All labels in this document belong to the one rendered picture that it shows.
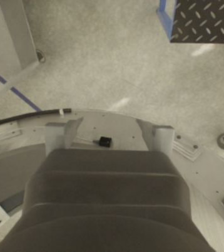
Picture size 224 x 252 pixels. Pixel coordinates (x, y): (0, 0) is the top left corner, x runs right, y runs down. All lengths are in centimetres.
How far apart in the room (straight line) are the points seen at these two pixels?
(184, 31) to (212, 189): 49
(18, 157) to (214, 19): 76
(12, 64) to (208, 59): 118
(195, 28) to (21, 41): 98
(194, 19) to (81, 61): 87
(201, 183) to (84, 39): 104
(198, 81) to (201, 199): 92
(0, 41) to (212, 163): 112
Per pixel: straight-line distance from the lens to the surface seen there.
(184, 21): 61
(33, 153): 72
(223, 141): 166
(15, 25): 127
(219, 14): 63
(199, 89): 142
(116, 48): 125
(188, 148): 70
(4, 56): 117
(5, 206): 111
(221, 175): 71
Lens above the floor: 119
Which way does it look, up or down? 50 degrees down
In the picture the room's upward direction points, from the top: 169 degrees counter-clockwise
